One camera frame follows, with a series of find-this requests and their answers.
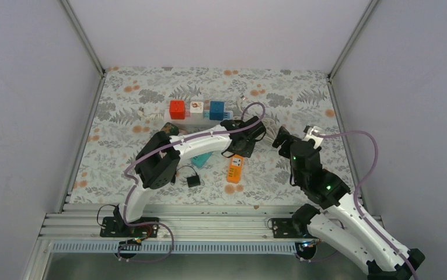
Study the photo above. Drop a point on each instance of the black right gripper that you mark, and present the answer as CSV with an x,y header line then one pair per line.
x,y
282,136

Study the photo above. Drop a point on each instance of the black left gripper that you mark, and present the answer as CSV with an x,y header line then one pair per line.
x,y
247,153

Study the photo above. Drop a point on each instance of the orange power strip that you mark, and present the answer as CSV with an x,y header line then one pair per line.
x,y
235,169

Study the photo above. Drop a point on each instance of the blue cube socket adapter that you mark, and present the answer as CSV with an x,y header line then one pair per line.
x,y
216,110

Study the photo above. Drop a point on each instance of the white multicolour power strip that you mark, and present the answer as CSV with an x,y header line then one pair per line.
x,y
190,122

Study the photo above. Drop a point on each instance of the teal power strip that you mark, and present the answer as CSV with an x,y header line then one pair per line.
x,y
200,160

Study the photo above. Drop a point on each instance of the white cube socket adapter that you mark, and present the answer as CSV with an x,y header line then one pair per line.
x,y
197,110

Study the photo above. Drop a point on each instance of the red cube socket adapter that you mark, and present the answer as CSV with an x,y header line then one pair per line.
x,y
177,110

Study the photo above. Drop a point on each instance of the dark green cube adapter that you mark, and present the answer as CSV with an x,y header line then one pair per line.
x,y
170,129

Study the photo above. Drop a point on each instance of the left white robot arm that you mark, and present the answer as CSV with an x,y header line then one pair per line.
x,y
156,164

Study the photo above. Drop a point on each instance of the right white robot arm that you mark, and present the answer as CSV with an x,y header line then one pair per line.
x,y
335,215

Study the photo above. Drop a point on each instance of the floral patterned table mat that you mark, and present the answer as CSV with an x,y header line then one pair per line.
x,y
131,108

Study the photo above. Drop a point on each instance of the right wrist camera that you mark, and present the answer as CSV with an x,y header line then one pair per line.
x,y
314,133

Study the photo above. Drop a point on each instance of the black power adapter with cable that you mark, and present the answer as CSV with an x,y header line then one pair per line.
x,y
192,181

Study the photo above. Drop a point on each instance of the aluminium corner frame post right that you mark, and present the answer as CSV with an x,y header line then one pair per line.
x,y
363,21

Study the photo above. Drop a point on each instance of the aluminium corner frame post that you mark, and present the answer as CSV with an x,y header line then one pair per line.
x,y
78,28
363,21

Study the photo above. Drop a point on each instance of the aluminium front rail base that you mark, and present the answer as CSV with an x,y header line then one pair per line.
x,y
183,229

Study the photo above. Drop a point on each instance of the aluminium corner frame post left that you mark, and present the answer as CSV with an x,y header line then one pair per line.
x,y
78,28

